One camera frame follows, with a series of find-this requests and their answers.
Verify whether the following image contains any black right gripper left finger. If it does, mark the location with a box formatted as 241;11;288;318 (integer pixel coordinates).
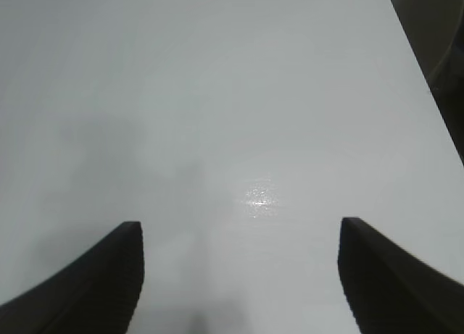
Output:
1;221;144;334

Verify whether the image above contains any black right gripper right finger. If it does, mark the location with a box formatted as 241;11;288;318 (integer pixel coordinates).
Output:
337;217;463;333

